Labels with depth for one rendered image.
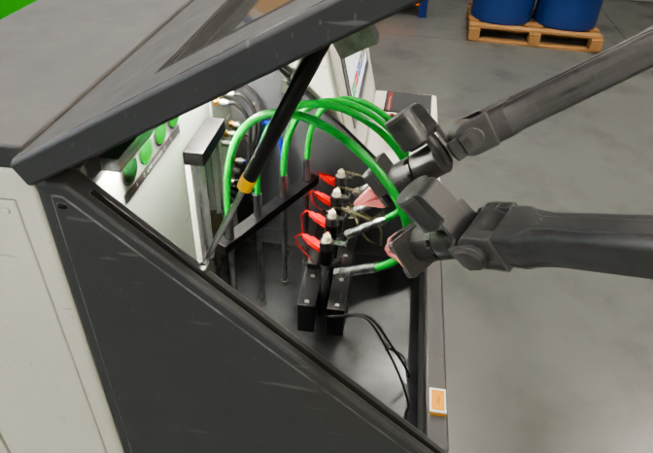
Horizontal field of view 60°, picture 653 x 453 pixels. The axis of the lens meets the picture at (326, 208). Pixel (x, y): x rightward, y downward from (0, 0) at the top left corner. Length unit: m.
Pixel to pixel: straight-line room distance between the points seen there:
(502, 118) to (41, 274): 0.72
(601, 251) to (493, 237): 0.13
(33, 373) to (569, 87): 0.98
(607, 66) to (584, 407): 1.68
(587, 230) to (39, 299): 0.72
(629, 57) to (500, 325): 1.77
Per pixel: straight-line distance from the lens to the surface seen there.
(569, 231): 0.64
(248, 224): 1.20
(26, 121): 0.79
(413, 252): 0.86
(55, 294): 0.88
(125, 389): 1.00
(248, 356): 0.85
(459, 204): 0.76
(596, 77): 1.00
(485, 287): 2.76
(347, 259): 1.29
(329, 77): 1.32
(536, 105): 0.97
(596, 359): 2.64
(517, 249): 0.68
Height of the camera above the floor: 1.84
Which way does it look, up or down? 36 degrees down
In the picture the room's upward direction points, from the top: 3 degrees clockwise
